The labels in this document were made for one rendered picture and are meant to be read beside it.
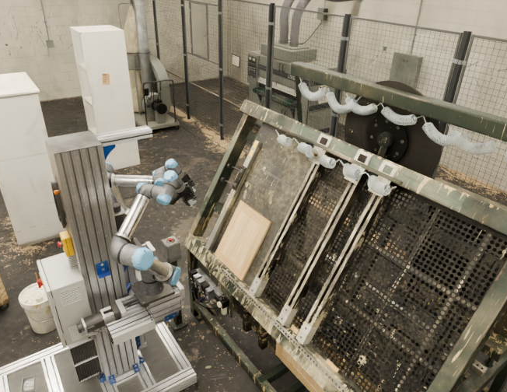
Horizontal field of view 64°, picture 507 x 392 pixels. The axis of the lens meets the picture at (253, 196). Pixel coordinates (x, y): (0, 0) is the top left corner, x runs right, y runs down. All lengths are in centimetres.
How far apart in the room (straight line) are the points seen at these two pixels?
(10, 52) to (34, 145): 589
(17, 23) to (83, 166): 831
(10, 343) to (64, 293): 164
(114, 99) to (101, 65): 51
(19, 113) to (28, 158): 48
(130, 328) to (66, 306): 40
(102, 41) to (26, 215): 259
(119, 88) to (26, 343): 375
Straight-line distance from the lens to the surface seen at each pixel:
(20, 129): 479
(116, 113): 655
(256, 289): 285
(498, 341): 290
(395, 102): 288
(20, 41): 1058
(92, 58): 630
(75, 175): 240
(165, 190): 235
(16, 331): 436
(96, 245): 263
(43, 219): 523
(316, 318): 255
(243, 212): 310
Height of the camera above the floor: 290
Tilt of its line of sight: 30 degrees down
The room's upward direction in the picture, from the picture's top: 2 degrees clockwise
